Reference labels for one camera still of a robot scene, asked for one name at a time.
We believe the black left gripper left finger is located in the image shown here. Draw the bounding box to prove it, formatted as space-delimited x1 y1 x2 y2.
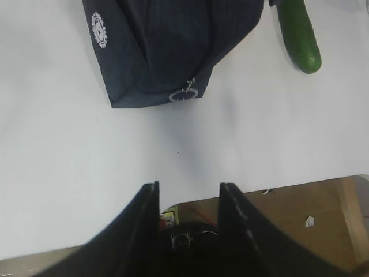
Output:
38 181 160 276

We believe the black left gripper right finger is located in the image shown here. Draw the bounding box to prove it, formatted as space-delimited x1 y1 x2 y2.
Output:
219 183 350 276

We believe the navy blue lunch bag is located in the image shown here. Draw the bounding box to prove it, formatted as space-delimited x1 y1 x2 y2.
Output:
82 1 264 108

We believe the green cucumber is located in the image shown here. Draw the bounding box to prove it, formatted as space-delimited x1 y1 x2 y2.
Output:
277 0 322 74

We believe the white paper scrap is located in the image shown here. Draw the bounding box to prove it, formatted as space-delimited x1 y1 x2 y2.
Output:
305 216 315 228

